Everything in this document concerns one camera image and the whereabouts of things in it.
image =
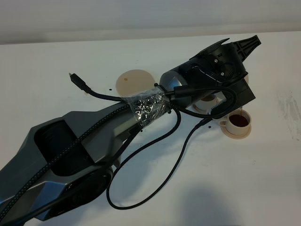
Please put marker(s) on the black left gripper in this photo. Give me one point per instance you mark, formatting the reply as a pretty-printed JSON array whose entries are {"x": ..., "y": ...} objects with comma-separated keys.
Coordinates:
[{"x": 220, "y": 63}]

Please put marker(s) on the beige ceramic teapot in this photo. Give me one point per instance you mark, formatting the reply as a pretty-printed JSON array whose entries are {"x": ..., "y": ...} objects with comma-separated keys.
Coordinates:
[{"x": 246, "y": 78}]

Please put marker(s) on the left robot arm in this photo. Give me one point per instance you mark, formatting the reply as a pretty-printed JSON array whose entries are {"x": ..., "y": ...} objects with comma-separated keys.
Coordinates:
[{"x": 69, "y": 161}]

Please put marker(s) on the beige teapot saucer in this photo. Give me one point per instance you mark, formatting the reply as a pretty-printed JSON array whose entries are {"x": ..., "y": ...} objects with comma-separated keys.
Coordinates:
[{"x": 134, "y": 81}]

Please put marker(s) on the beige far teacup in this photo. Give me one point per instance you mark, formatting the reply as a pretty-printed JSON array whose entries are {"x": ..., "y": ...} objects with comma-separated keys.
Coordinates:
[{"x": 207, "y": 102}]

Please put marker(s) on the beige teacup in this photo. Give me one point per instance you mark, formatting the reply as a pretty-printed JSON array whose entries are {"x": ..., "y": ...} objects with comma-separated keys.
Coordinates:
[
  {"x": 239, "y": 118},
  {"x": 207, "y": 102}
]

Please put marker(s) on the beige near teacup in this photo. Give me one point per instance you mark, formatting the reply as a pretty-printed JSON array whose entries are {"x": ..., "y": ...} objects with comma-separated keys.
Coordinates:
[{"x": 239, "y": 118}]

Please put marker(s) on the beige far cup saucer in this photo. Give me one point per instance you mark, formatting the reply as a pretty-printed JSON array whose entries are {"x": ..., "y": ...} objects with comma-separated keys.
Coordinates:
[{"x": 202, "y": 111}]

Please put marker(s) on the beige cup saucer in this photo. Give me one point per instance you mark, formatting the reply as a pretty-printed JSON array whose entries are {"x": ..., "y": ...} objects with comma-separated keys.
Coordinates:
[
  {"x": 202, "y": 111},
  {"x": 235, "y": 132}
]

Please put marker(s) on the beige near cup saucer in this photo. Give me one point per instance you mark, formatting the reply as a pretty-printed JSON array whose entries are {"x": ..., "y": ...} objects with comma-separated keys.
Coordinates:
[{"x": 235, "y": 132}]

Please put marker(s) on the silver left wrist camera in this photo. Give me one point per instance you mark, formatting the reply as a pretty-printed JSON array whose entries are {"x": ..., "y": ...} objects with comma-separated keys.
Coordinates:
[{"x": 234, "y": 97}]

